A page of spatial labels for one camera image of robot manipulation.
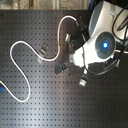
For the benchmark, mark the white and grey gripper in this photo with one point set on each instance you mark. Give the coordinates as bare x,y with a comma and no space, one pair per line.
78,58

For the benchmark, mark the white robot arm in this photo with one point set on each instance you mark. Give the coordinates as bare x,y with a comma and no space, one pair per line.
108,26

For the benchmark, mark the black cable clip middle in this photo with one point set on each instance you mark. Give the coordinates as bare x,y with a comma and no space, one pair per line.
68,37

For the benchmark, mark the black cable clip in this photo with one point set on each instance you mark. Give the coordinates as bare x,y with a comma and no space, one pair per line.
84,78
68,37
42,52
82,25

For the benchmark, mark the black cable clip left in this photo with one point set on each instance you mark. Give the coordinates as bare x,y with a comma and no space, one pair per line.
42,52

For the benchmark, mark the black cable clip lower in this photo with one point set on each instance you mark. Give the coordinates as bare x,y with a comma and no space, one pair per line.
84,78

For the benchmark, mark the black cable clip upper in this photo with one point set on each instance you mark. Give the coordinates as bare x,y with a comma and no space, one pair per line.
82,25

